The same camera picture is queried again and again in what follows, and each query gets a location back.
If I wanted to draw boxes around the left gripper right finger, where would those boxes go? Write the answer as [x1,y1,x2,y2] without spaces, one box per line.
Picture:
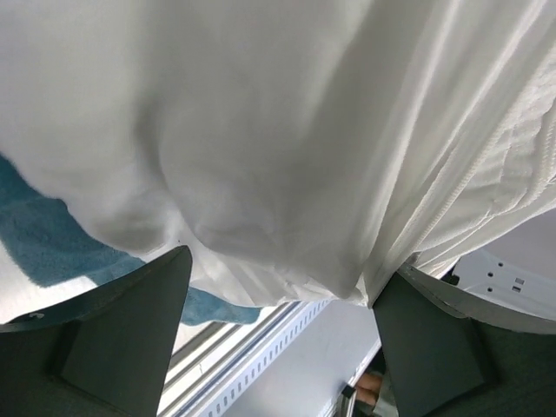
[373,264,555,416]

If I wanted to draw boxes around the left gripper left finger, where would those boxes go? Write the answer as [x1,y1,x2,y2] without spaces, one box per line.
[1,246,192,416]

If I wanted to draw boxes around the blue patterned pillowcase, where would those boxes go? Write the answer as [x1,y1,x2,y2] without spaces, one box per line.
[0,151,261,327]

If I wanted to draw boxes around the white pillow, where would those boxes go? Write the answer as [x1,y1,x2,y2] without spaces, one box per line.
[1,1,555,306]

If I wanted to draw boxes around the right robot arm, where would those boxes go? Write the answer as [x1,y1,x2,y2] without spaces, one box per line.
[442,210,556,320]

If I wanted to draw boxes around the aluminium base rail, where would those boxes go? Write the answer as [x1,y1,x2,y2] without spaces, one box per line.
[164,302,313,390]

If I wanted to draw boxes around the white slotted cable duct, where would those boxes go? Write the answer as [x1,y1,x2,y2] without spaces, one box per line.
[158,299,383,417]

